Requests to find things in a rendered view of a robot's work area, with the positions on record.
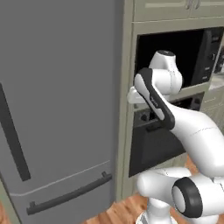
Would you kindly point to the grey fridge door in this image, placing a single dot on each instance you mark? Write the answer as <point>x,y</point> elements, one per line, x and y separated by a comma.
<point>67,87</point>

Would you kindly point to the beige cabinet door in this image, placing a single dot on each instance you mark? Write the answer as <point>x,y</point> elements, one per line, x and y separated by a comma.
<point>211,7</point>
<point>163,8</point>

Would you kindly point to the black built-in oven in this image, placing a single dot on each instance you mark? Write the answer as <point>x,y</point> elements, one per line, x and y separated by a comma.
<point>151,148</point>

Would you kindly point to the black microwave oven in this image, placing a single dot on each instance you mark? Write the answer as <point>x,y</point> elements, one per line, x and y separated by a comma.
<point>186,46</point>

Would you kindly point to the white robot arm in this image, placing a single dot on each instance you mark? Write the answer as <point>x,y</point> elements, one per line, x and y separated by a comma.
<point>201,137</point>

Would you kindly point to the grey freezer drawer front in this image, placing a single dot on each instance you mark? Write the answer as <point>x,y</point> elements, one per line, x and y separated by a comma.
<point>73,204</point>

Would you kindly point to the grey fridge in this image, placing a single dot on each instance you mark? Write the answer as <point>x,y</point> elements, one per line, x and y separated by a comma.
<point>67,87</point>

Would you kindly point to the beige tall cabinet housing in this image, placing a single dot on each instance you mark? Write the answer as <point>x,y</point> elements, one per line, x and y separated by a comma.
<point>126,87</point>

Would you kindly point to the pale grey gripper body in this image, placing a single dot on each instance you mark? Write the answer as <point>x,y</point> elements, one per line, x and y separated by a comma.
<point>135,97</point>

